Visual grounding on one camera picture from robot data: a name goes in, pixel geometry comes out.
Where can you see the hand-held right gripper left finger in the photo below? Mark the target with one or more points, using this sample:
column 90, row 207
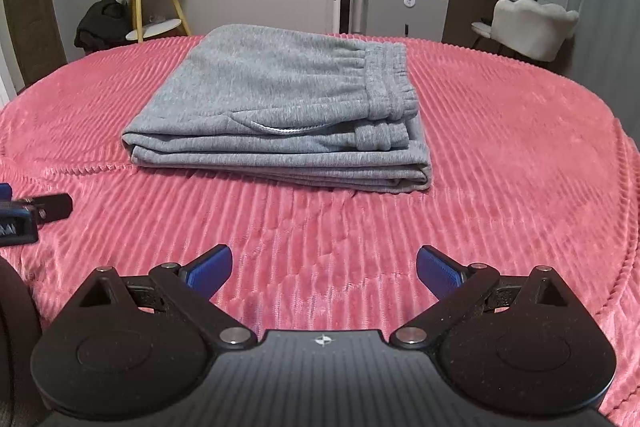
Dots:
column 207, row 269

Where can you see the yellow side table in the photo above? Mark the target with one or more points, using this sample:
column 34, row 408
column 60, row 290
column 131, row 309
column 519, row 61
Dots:
column 137, row 2

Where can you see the white plush chair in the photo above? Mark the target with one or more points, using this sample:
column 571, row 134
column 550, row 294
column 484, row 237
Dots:
column 535, row 27

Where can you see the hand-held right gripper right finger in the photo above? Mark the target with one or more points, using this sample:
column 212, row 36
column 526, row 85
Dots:
column 440, row 272

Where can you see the pink ribbed blanket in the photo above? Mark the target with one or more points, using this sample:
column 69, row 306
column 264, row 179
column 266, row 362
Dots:
column 500, row 157

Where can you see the grey pants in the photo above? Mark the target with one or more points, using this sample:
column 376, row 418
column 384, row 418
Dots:
column 275, row 107

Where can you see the grey side cabinet with items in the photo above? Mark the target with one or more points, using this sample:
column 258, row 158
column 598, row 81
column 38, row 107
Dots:
column 405, row 14

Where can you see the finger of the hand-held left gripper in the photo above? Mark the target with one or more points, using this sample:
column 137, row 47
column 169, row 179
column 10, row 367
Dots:
column 4, row 192
column 52, row 207

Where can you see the black bag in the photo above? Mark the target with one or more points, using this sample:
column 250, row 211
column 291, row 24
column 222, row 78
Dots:
column 102, row 24

